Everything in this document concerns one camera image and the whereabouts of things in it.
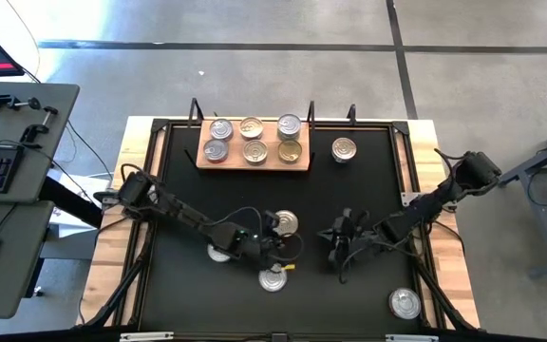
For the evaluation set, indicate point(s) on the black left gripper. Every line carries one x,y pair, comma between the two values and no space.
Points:
259,244

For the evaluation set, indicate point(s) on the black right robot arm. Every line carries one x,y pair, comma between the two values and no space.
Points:
425,204

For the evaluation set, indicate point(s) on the green label can gold lid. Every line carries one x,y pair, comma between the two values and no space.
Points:
290,151

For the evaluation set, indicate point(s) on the black metal table frame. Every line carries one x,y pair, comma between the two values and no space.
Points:
373,124

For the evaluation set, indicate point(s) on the red albacore tuna can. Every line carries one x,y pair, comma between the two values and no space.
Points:
405,303
272,281
220,129
216,150

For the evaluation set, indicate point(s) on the green label can silver lid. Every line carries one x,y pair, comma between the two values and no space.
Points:
289,126

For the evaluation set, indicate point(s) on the black desk clamp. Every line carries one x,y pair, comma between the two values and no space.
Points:
38,127
10,102

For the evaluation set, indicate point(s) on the silver lid seafood can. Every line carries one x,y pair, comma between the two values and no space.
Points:
344,149
216,257

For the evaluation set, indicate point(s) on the black metal bracket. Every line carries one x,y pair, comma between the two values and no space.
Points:
351,115

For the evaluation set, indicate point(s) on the silver metal bracket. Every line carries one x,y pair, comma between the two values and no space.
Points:
146,336
411,338

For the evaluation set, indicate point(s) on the blue label can beige lid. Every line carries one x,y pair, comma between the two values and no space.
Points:
251,127

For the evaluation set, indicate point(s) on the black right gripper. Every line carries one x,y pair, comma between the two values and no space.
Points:
361,237

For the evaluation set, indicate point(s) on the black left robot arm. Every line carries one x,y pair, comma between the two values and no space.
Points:
183,216

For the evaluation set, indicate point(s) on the wooden shelf black metal frame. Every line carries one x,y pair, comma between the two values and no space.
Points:
273,166

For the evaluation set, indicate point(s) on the white sheet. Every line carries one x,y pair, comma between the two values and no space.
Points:
64,224

